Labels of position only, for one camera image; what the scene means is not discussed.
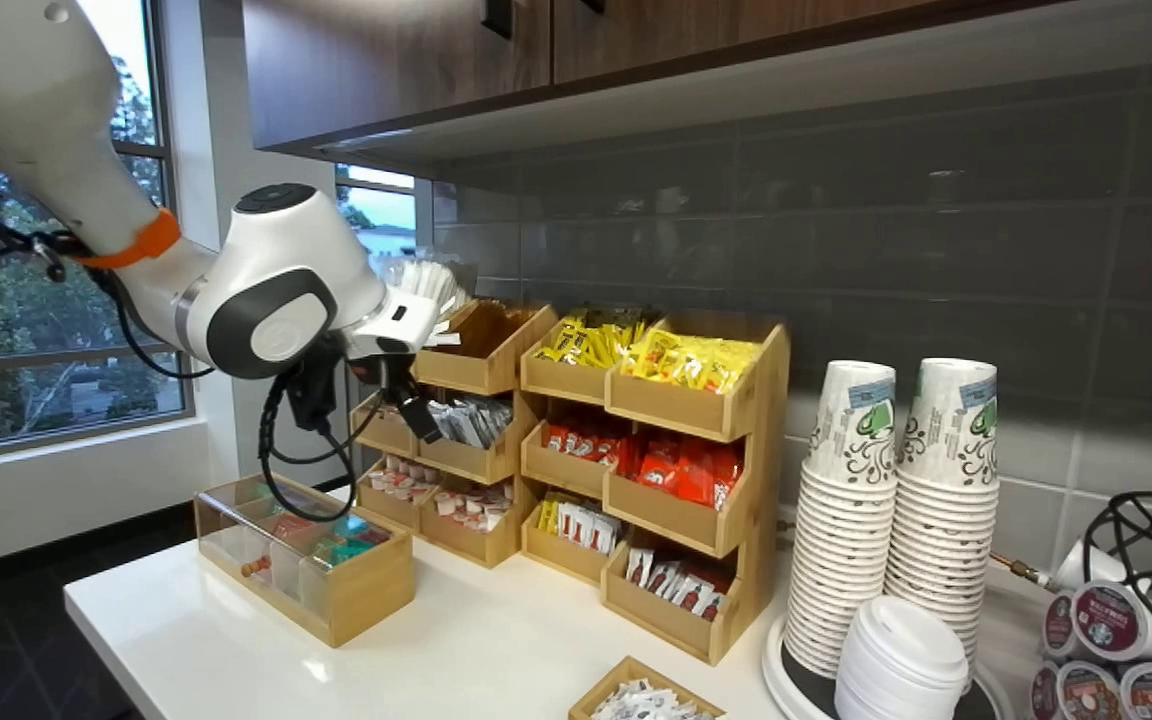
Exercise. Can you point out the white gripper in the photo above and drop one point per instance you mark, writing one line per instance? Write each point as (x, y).
(409, 306)

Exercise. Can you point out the bamboo sachet rack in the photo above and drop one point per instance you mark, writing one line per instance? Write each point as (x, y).
(638, 453)

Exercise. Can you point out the right paper cup stack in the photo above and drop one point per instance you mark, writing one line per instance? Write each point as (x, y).
(946, 494)

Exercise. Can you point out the white cup lids stack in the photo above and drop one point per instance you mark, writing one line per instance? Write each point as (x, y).
(897, 665)

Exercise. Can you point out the small wooden tray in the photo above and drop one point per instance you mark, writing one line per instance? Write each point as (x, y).
(632, 689)

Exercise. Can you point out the coffee pod lower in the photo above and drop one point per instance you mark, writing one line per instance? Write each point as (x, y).
(1084, 694)

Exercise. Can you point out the coffee pod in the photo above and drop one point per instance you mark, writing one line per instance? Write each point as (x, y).
(1084, 694)
(1111, 620)

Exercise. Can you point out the left paper cup stack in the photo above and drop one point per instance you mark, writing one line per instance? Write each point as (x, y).
(842, 515)

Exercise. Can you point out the paper cup stack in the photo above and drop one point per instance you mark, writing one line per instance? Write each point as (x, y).
(842, 515)
(946, 494)

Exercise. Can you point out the wooden tea bag box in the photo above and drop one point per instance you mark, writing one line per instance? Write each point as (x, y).
(327, 578)

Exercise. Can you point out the wooden upper cabinet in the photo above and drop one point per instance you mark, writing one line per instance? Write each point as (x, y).
(350, 68)

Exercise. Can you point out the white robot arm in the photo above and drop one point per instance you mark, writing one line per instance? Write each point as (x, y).
(287, 280)

